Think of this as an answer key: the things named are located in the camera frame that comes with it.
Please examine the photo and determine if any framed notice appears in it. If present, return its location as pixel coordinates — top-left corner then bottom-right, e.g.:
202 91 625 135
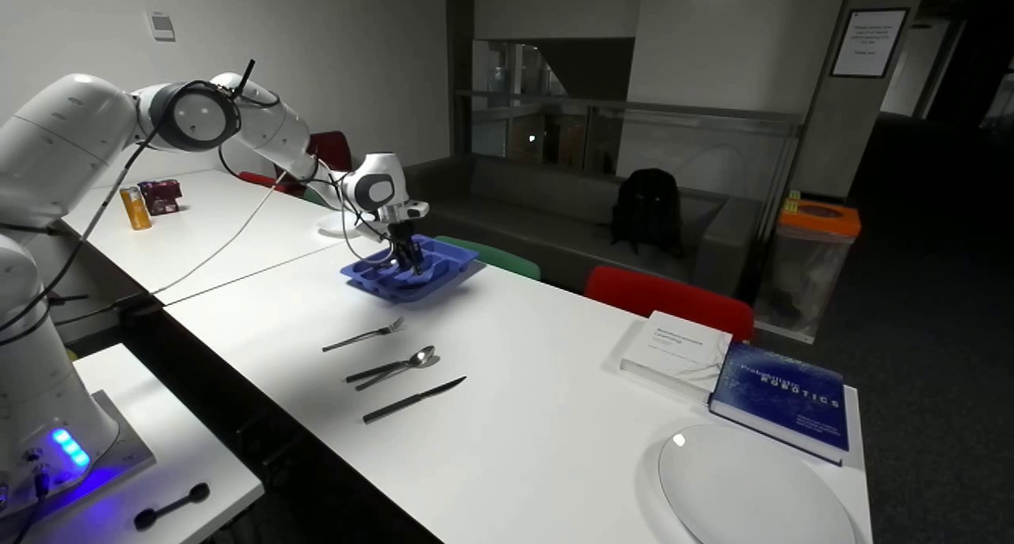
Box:
829 7 911 80

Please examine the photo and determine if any blue cutlery rack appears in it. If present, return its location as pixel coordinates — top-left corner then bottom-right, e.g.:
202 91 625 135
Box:
341 234 481 304

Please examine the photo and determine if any black tool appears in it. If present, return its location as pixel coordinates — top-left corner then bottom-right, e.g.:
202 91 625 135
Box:
133 482 212 531

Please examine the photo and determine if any black backpack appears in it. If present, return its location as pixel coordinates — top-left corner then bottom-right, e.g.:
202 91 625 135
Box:
611 168 685 257

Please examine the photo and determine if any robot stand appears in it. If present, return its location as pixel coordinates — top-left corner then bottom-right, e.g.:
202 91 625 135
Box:
0 344 265 544

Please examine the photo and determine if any white cable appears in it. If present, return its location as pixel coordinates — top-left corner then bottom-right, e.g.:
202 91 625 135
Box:
149 170 288 297

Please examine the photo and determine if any black handled knife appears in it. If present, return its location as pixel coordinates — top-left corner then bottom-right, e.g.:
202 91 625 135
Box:
363 376 467 424

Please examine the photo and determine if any grey sofa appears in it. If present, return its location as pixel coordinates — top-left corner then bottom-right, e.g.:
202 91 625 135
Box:
402 154 763 296

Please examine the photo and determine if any blue book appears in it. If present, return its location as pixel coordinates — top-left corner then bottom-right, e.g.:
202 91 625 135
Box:
707 340 852 467

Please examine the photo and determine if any orange can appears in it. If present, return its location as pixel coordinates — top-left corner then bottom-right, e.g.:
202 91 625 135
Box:
120 185 153 231

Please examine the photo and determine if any small white plate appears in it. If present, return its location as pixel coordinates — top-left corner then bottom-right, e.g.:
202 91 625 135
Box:
317 211 375 238

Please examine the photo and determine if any black handled spoon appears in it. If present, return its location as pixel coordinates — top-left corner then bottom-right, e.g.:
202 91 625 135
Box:
355 355 441 392
345 345 436 384

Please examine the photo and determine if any green chair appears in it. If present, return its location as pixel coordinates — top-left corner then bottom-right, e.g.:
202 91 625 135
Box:
434 235 543 282

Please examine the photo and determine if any clear bin with orange lid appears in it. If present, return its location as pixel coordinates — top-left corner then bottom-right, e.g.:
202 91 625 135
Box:
753 198 863 344

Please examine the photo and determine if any black handled fork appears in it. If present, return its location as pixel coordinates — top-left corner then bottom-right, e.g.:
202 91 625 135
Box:
322 317 406 353

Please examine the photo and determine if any dark red chair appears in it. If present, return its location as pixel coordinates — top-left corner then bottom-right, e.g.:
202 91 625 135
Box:
307 131 354 173

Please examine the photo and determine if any dark red packet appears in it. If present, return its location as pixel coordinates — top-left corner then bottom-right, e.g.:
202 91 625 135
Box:
138 178 184 217

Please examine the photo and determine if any large white plate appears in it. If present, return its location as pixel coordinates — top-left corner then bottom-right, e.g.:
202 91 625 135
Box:
658 424 857 544

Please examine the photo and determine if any glass railing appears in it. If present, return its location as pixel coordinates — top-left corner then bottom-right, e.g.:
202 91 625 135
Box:
455 89 802 182

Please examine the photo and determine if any white book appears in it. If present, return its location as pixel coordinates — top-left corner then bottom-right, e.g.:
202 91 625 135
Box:
619 310 734 395

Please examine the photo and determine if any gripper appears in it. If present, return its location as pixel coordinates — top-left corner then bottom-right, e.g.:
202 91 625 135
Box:
386 219 425 276

